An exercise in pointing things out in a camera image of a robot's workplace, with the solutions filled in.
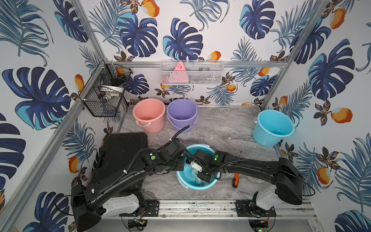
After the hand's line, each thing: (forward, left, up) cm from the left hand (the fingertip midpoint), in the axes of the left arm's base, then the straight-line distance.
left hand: (184, 164), depth 75 cm
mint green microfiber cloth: (-6, -8, -7) cm, 12 cm away
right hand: (0, -10, -8) cm, 13 cm away
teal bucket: (+29, -53, 0) cm, 60 cm away
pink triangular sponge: (+49, +7, +21) cm, 54 cm away
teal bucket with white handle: (-3, -1, -11) cm, 12 cm away
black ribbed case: (+8, +42, -8) cm, 43 cm away
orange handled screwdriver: (-2, -29, -11) cm, 32 cm away
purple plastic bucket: (+46, +6, -11) cm, 48 cm away
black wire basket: (+37, +53, +13) cm, 66 cm away
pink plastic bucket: (+38, +28, -4) cm, 47 cm away
